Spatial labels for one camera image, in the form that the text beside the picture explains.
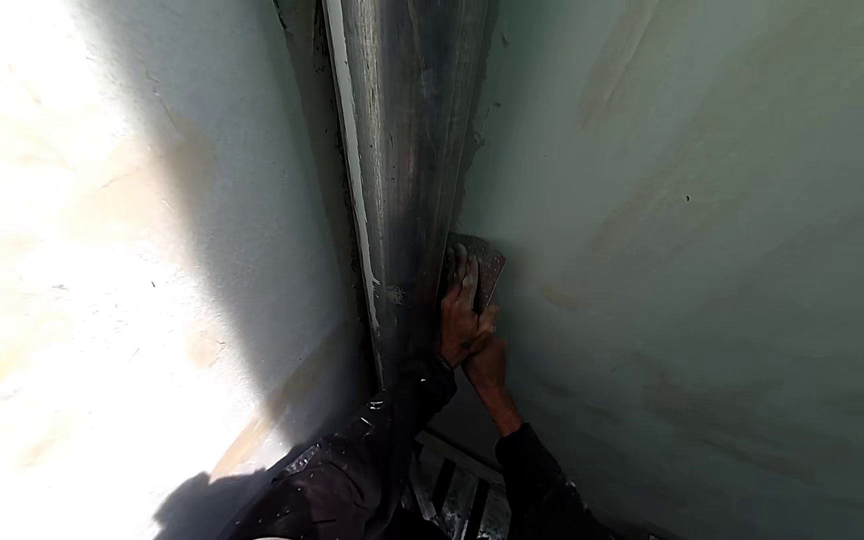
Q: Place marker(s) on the person's right hand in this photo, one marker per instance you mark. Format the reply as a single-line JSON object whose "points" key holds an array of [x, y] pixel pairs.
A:
{"points": [[489, 364]]}

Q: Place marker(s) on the person's left hand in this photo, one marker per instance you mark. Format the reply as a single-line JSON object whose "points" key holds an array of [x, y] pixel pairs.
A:
{"points": [[459, 326]]}

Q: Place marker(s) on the person's left fingers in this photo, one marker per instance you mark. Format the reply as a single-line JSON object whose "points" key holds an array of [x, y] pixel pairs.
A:
{"points": [[468, 281]]}

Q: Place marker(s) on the person's right fingers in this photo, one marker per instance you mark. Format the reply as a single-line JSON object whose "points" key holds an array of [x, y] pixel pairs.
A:
{"points": [[487, 318]]}

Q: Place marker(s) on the speckled metal putty blade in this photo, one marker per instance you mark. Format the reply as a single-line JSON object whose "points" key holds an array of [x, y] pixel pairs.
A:
{"points": [[490, 266]]}

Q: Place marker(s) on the person's right forearm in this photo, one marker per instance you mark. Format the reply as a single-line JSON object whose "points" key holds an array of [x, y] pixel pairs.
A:
{"points": [[541, 472]]}

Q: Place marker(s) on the long grey metal beam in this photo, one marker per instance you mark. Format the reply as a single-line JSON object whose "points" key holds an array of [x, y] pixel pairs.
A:
{"points": [[409, 172]]}

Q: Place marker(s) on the dark metal ladder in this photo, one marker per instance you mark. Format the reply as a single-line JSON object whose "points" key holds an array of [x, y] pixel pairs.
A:
{"points": [[460, 480]]}

